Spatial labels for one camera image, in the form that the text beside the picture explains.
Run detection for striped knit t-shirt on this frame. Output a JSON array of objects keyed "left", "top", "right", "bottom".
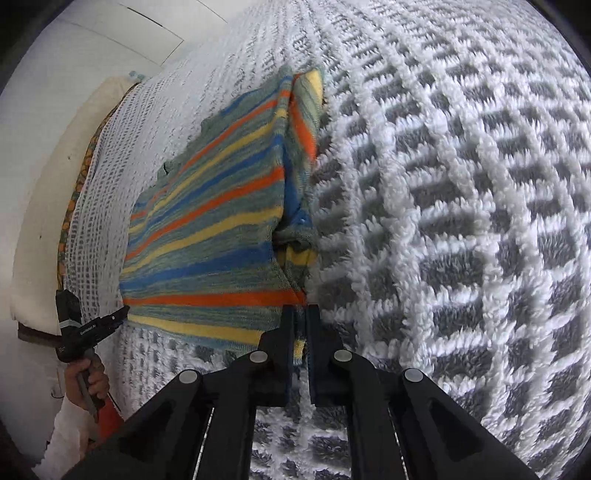
[{"left": 119, "top": 66, "right": 324, "bottom": 357}]

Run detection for white sleeved left forearm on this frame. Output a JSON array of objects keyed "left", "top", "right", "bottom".
[{"left": 32, "top": 397, "right": 99, "bottom": 479}]

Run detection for person's left hand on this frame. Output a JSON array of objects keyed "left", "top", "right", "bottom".
[{"left": 64, "top": 354, "right": 110, "bottom": 411}]

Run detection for orange floral bed sheet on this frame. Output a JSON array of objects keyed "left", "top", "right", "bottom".
[{"left": 56, "top": 82, "right": 138, "bottom": 290}]

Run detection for cream padded headboard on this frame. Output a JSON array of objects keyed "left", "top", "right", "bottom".
[{"left": 9, "top": 76, "right": 136, "bottom": 335}]

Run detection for red blanket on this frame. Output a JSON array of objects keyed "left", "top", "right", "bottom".
[{"left": 87, "top": 395, "right": 124, "bottom": 451}]

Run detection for white wardrobe doors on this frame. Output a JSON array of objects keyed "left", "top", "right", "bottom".
[{"left": 45, "top": 0, "right": 242, "bottom": 84}]

